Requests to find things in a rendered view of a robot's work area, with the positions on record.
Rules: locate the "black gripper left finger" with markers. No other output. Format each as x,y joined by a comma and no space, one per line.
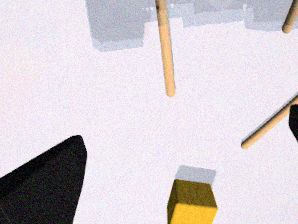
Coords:
46,189

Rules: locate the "yellow cube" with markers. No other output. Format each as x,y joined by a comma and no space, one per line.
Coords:
191,203

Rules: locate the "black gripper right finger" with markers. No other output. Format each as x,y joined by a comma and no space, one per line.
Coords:
293,120

